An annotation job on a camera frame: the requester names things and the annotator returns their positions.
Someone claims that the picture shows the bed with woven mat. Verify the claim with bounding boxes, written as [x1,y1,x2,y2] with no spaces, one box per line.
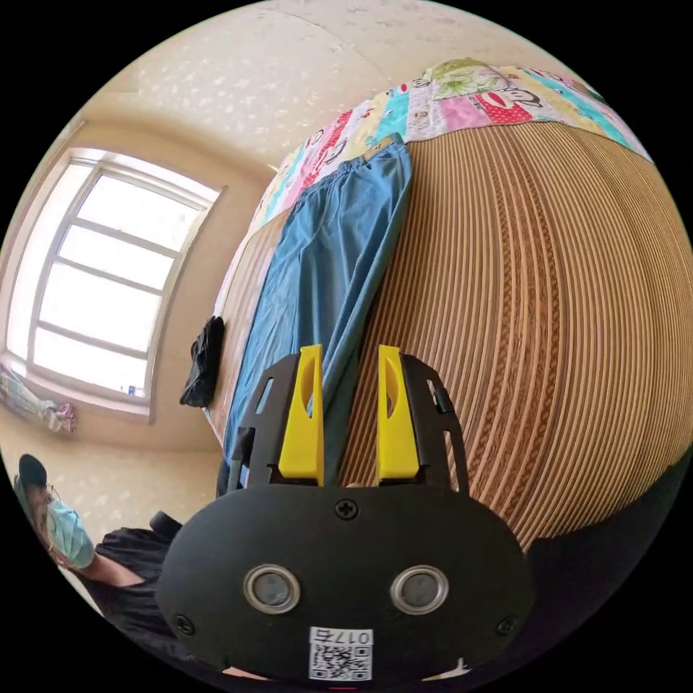
[204,58,679,554]

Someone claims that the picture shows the light blue jeans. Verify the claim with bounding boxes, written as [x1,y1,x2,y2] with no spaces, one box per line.
[218,133,414,497]

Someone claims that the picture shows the window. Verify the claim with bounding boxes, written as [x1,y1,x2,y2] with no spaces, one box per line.
[4,147,224,419]

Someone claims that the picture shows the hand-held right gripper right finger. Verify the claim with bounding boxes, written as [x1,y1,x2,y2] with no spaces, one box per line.
[376,344,419,485]

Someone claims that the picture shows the black garment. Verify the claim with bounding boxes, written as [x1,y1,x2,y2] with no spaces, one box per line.
[179,315,225,408]

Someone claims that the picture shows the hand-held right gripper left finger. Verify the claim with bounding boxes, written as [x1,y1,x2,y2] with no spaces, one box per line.
[278,344,325,486]

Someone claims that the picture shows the person's body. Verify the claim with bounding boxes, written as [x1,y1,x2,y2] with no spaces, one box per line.
[12,453,228,672]

